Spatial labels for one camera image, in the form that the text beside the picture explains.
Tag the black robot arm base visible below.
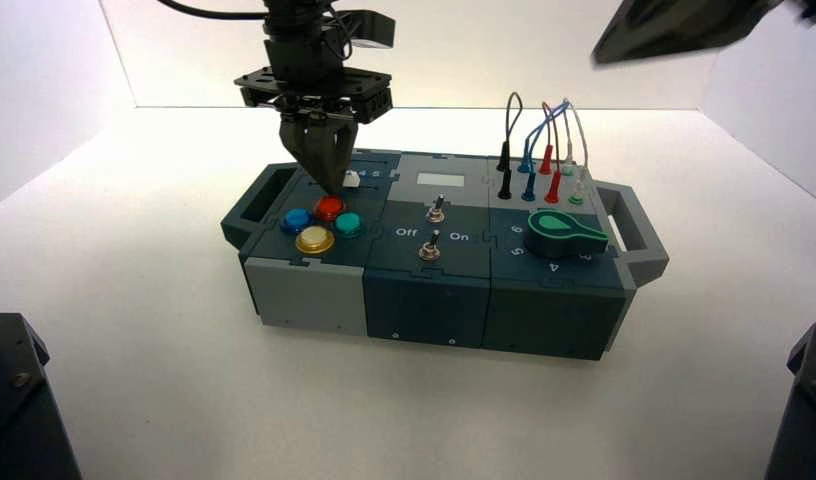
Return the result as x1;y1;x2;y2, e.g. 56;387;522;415
0;312;83;480
765;319;816;480

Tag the teal push button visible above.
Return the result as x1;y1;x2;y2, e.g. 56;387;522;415
333;211;366;240

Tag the blue grey modular control box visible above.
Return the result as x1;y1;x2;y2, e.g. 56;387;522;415
220;148;670;362

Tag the blue jumper wire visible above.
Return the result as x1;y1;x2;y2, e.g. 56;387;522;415
517;99;572;203

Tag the green rotary knob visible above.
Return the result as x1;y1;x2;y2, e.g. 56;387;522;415
525;208;609;260

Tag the white jumper wire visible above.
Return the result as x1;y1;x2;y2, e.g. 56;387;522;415
560;99;591;200

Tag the red jumper wire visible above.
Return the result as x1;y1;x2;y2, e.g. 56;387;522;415
539;101;563;205

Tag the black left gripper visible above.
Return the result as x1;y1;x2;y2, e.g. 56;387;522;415
234;63;393;197

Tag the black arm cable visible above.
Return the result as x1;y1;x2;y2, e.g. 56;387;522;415
157;0;270;20

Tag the blue push button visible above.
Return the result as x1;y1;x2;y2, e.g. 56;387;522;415
279;208;315;235

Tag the black jumper wire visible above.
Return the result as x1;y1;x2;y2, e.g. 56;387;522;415
495;91;524;201

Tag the yellow push button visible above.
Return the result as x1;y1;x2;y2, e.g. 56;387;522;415
295;225;336;256

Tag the small grey display screen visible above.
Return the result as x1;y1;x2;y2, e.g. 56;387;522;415
415;172;466;188

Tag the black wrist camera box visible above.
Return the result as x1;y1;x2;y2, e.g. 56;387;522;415
341;9;397;53

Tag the red push button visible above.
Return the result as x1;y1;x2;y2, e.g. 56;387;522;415
313;195;346;223

